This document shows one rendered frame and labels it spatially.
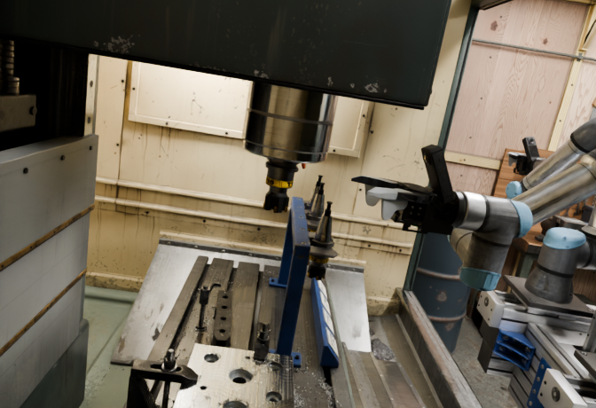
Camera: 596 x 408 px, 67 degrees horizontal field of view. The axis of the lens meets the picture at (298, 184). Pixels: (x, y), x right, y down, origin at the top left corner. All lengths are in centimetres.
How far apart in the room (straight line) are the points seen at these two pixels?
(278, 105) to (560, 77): 332
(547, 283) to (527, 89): 227
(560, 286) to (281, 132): 127
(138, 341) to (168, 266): 35
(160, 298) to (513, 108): 291
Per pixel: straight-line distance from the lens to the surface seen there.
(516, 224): 98
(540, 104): 386
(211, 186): 189
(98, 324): 197
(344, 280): 196
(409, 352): 189
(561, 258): 175
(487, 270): 99
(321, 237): 115
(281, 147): 74
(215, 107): 183
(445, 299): 307
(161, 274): 189
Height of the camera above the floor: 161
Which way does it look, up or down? 13 degrees down
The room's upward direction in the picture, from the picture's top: 10 degrees clockwise
